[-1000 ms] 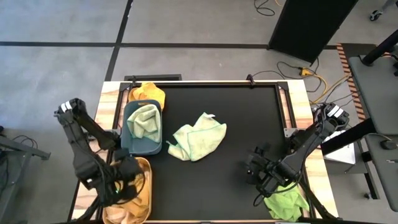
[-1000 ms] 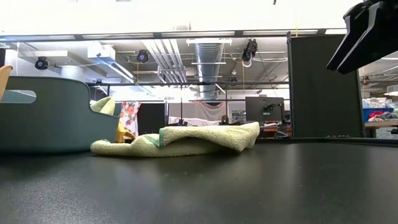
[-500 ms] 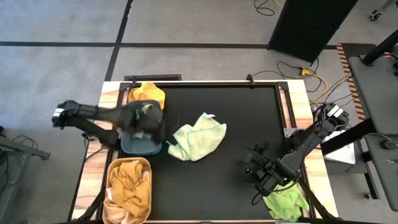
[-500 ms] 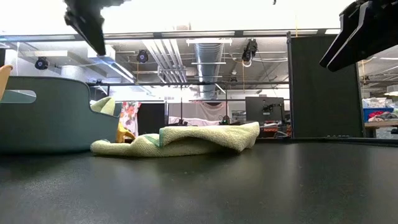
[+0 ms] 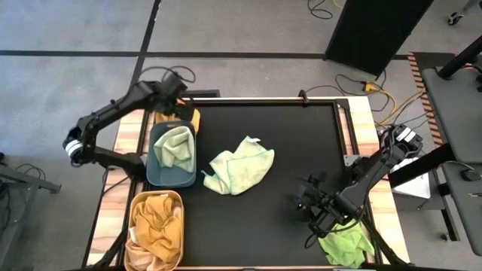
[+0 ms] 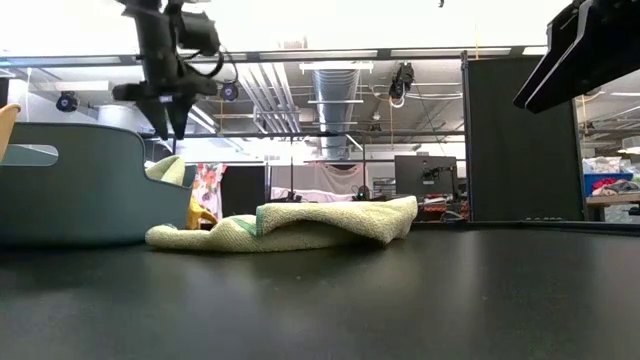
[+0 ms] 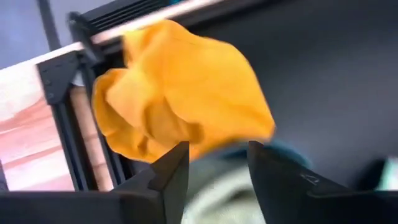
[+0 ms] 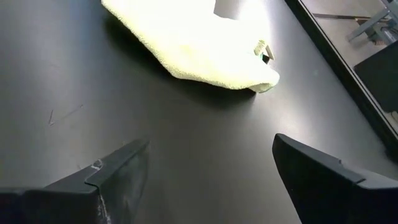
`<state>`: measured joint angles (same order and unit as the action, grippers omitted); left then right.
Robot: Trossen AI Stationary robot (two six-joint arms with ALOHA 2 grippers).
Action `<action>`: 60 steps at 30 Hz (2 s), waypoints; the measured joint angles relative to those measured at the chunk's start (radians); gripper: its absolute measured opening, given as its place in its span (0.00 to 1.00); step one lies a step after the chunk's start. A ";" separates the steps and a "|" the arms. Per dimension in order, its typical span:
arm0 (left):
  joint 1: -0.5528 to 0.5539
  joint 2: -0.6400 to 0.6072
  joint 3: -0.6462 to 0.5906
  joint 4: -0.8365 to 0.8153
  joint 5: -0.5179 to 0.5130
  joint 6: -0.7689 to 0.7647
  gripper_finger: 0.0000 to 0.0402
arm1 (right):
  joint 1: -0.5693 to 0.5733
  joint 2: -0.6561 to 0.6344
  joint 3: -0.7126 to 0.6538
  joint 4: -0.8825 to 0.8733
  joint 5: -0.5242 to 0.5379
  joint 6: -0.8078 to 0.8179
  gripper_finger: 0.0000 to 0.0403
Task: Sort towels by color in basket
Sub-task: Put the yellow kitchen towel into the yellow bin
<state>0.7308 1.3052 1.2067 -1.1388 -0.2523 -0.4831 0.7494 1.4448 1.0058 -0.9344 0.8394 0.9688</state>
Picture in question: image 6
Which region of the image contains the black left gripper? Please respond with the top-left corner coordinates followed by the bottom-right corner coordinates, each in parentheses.
top-left (112, 29), bottom-right (219, 141)

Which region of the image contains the teal plastic basket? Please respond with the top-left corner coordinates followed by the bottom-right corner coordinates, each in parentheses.
top-left (0, 123), bottom-right (197, 247)

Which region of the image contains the light green towel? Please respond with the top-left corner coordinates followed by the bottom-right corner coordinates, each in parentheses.
top-left (144, 195), bottom-right (419, 254)

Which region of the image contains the orange plastic basket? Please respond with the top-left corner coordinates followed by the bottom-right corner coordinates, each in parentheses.
top-left (0, 103), bottom-right (22, 162)

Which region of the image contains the floral patterned cloth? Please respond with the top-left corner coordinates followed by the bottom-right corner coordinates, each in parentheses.
top-left (192, 162), bottom-right (228, 221)

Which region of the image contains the small black partition panel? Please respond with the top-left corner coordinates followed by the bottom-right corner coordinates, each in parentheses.
top-left (220, 165), bottom-right (267, 219)

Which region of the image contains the yellow towel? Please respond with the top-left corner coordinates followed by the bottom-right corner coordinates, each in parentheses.
top-left (185, 194), bottom-right (220, 231)

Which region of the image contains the large black partition panel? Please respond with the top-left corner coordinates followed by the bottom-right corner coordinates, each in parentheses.
top-left (460, 52), bottom-right (587, 223)

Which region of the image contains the blue plastic bin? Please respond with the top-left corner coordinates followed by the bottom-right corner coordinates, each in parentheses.
top-left (583, 172), bottom-right (635, 198)

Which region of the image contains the wooden side table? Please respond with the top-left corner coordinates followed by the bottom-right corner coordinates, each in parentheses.
top-left (585, 193), bottom-right (640, 223)

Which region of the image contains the white hanging sheet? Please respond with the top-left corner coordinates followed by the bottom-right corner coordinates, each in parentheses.
top-left (269, 162), bottom-right (370, 204)

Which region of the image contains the white ceiling light fixture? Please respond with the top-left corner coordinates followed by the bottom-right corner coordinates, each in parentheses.
top-left (298, 61), bottom-right (375, 75)

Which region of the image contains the black computer monitor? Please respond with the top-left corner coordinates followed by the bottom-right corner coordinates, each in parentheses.
top-left (393, 155), bottom-right (458, 198)

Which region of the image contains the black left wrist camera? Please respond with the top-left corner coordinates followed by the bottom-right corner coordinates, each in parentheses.
top-left (172, 9), bottom-right (222, 57)

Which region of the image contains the black overhead frame beam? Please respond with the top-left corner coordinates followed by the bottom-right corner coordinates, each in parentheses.
top-left (0, 47), bottom-right (549, 69)

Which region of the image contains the black ceiling camera with cable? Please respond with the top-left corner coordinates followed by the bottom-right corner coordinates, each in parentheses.
top-left (388, 61), bottom-right (416, 109)

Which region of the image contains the silver ceiling air duct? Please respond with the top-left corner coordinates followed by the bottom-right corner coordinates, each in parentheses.
top-left (312, 68), bottom-right (362, 160)

